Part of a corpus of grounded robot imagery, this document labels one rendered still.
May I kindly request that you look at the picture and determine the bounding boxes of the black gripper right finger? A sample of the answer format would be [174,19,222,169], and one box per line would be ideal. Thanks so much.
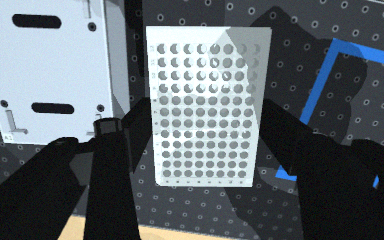
[259,98,384,240]

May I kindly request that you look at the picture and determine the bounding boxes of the blue tape square outline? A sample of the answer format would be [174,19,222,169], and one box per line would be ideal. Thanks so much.
[275,39,384,181]

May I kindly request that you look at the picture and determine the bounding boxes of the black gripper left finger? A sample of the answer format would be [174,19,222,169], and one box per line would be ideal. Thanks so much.
[0,97,153,240]

